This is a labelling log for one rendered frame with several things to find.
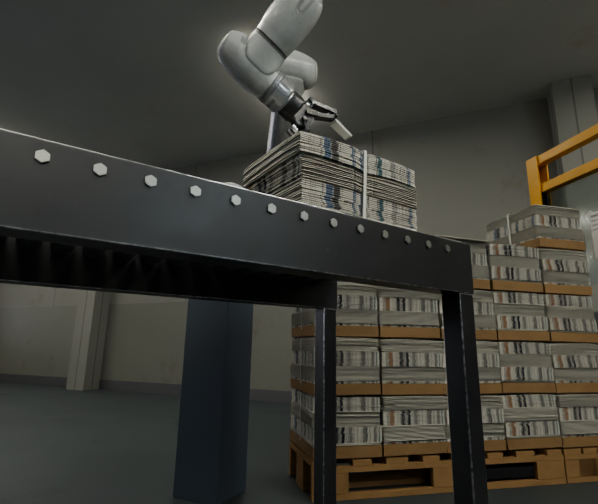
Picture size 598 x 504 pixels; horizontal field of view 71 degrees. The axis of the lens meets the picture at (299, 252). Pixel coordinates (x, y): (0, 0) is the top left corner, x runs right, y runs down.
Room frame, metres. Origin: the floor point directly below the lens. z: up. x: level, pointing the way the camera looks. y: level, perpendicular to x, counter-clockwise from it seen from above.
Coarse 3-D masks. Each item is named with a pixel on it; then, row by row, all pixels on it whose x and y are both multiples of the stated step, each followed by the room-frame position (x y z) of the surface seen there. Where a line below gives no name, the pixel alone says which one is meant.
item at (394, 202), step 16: (384, 160) 0.98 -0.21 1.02; (384, 176) 0.98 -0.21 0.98; (400, 176) 1.02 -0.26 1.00; (384, 192) 0.98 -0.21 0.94; (400, 192) 1.02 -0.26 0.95; (384, 208) 0.99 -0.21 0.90; (400, 208) 1.02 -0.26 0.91; (416, 208) 1.05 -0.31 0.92; (400, 224) 1.02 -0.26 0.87; (416, 224) 1.06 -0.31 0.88
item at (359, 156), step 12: (360, 156) 0.94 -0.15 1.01; (372, 156) 0.96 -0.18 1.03; (360, 168) 0.94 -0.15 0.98; (372, 168) 0.96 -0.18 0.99; (360, 180) 0.94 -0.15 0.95; (372, 180) 0.96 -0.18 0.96; (360, 192) 0.94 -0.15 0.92; (372, 192) 0.96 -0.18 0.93; (360, 204) 0.95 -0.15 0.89; (360, 216) 0.94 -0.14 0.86
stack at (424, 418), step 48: (384, 288) 1.78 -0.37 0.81; (336, 336) 1.74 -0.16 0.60; (336, 432) 1.73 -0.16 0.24; (384, 432) 1.77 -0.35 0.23; (432, 432) 1.83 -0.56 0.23; (528, 432) 1.95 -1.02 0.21; (336, 480) 1.72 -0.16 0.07; (384, 480) 1.92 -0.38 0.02; (432, 480) 1.83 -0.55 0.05; (528, 480) 1.95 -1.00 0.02
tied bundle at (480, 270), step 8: (456, 240) 1.88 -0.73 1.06; (472, 248) 1.90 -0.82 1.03; (480, 248) 1.91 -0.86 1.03; (472, 256) 1.90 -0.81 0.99; (480, 256) 1.91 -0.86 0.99; (472, 264) 1.90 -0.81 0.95; (480, 264) 1.91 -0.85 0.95; (472, 272) 1.89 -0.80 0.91; (480, 272) 1.91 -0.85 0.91; (488, 272) 1.92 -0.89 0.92
